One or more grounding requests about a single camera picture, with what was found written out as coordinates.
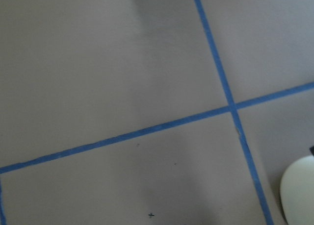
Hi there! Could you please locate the white ribbed mug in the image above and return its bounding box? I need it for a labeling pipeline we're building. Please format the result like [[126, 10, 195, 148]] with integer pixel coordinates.
[[280, 155, 314, 225]]

